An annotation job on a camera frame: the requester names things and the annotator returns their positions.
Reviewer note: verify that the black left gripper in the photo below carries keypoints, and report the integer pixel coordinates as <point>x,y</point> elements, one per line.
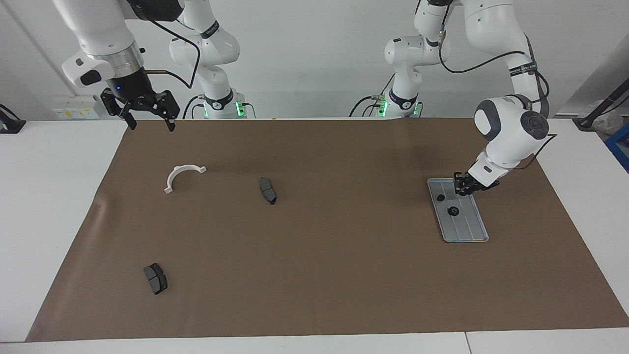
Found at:
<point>480,186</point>

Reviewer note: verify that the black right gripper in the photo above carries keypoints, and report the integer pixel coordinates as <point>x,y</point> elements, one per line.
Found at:
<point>132,91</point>

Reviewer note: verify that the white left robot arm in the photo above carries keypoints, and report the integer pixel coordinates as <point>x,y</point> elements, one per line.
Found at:
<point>511,132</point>

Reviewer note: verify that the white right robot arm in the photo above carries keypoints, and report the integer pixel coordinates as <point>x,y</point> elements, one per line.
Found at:
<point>98,29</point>

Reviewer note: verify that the silver metal tray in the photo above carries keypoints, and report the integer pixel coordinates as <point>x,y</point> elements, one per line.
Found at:
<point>467,226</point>

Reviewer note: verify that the black table clamp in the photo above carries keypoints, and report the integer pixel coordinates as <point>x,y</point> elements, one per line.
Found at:
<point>12,127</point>

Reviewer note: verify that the brown table mat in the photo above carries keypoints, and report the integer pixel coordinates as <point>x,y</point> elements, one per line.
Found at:
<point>344,270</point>

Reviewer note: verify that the dark grey brake pad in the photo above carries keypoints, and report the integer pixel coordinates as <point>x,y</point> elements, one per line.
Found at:
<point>156,279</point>
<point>268,191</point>

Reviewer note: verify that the clear plastic bag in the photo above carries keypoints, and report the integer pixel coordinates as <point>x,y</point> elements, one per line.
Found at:
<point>609,123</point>

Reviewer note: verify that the black pole stand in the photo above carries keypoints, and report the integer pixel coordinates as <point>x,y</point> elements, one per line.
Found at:
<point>602,105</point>

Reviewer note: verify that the blue crate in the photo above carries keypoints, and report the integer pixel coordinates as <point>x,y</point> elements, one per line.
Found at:
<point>621,145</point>

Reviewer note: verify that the white wall socket box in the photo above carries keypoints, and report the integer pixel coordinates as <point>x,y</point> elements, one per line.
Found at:
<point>78,108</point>

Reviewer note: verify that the white curved plastic bracket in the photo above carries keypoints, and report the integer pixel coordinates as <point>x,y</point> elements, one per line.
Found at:
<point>178,171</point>

